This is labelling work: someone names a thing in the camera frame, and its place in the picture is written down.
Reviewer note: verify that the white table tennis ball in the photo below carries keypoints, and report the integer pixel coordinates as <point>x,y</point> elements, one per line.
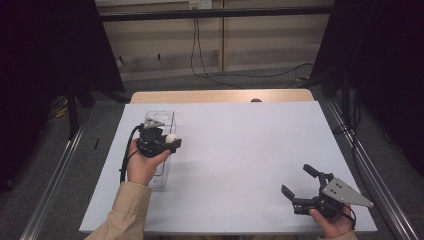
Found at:
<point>171,138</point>

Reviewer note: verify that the light wooden table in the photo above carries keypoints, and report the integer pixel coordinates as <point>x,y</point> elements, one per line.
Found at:
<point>206,96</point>

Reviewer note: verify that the aluminium frame rail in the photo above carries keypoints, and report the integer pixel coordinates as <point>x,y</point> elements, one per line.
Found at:
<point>376,173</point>
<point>53,186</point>

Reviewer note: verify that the black metal stand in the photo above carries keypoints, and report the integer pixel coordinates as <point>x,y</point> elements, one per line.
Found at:
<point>72,113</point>

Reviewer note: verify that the black horizontal metal bar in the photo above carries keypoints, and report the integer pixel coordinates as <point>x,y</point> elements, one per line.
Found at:
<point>213,13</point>

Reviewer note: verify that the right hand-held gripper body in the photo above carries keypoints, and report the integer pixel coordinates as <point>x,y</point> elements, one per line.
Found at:
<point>336,193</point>

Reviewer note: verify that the white wall power outlet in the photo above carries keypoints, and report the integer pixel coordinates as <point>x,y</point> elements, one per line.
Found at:
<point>200,4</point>

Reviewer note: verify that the black curtain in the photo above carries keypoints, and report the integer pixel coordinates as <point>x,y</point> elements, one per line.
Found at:
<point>383,83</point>
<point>43,60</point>

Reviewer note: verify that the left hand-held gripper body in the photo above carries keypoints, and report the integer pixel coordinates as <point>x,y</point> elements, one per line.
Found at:
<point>150,141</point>

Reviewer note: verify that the person's right hand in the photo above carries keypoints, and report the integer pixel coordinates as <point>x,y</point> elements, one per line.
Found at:
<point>333,225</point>

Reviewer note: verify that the clear plastic storage bin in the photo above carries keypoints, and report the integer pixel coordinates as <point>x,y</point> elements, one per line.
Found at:
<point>163,116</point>

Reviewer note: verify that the person's left hand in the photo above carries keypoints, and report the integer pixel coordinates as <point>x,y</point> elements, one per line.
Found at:
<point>141,168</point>

